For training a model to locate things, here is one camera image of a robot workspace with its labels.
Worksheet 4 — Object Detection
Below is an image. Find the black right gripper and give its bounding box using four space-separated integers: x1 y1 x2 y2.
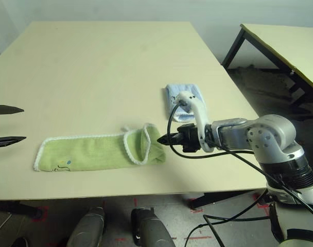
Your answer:
158 122 207 153

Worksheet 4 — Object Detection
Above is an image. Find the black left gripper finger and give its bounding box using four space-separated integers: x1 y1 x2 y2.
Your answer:
0 104 25 115
0 136 27 149

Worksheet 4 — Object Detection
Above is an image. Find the green towel with white trim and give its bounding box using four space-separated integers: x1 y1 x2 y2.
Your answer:
32 122 166 172

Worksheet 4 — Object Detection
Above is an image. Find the folded blue towel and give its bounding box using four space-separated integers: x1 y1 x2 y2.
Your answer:
162 83 207 123

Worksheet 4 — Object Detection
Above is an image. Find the grey robot right leg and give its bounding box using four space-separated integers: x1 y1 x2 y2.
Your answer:
131 207 177 247

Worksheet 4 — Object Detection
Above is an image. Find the grey robot leg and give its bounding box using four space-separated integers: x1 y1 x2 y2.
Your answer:
66 207 106 247
131 207 177 247

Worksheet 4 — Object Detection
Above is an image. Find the black white sneaker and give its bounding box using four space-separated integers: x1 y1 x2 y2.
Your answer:
11 236 30 247

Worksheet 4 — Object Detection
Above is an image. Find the grey robot left leg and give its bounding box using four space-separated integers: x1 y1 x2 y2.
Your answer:
66 207 106 247

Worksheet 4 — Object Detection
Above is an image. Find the side table with black legs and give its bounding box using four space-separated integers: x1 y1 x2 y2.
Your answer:
221 23 313 109

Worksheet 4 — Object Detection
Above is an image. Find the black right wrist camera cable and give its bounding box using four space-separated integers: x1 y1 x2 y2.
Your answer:
167 99 313 217

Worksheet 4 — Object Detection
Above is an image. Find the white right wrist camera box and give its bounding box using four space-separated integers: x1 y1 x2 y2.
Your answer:
176 91 216 152

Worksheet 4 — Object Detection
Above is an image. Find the black hanging cable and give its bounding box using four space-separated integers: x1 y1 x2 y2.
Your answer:
184 189 274 247

